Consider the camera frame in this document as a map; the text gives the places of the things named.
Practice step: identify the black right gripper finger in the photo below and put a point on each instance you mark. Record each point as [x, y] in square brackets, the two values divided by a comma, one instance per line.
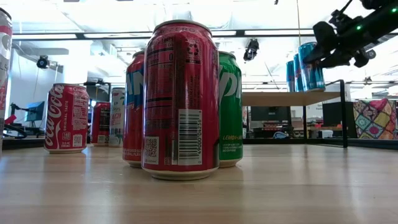
[337, 60]
[325, 37]

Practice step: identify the blue silver Red Bull can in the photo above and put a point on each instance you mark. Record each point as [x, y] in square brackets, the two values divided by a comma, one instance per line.
[298, 74]
[289, 77]
[312, 77]

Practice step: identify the green Sprite can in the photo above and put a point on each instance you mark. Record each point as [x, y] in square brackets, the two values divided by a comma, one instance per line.
[231, 109]

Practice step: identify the red zero sugar soda can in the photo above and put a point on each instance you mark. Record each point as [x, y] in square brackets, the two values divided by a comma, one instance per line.
[180, 99]

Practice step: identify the red Fanta strawberry can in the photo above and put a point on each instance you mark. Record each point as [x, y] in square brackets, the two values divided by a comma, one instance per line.
[133, 109]

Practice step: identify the silver Celsius peach can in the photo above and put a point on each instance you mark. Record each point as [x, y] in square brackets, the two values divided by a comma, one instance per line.
[117, 118]
[4, 62]

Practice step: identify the red Coca-Cola can black label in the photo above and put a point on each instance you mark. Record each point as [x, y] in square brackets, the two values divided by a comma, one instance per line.
[101, 124]

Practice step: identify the red Coca-Cola original can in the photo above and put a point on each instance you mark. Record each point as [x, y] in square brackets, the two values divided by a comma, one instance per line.
[62, 118]

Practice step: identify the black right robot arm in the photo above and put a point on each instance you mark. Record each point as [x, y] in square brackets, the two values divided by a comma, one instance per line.
[384, 18]

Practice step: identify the wooden shelf with black legs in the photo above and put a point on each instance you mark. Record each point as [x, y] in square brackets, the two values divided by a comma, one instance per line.
[280, 99]

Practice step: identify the black monitor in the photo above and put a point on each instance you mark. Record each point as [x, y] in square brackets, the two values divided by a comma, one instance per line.
[332, 115]
[270, 113]

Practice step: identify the colourful patchwork quilt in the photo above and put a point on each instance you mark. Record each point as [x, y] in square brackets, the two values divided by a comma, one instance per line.
[374, 119]

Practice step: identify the blue white bag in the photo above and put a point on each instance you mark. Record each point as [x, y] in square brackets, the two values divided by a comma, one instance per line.
[280, 135]

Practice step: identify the black mounted box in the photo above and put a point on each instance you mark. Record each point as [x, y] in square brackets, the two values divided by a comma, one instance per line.
[98, 93]

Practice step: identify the blue lit monitor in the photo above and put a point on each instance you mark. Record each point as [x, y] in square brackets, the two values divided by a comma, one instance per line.
[35, 110]

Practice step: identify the red bar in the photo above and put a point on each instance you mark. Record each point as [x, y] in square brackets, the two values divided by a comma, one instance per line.
[10, 119]

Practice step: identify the black ceiling camera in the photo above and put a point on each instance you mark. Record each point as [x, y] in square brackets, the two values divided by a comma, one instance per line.
[251, 49]
[371, 54]
[43, 62]

